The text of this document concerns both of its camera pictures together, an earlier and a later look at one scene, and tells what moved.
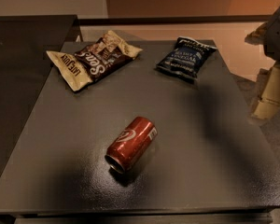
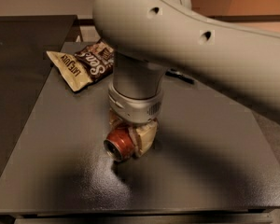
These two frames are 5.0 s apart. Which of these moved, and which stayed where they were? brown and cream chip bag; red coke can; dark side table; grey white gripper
Moved: red coke can; grey white gripper
Stayed: brown and cream chip bag; dark side table
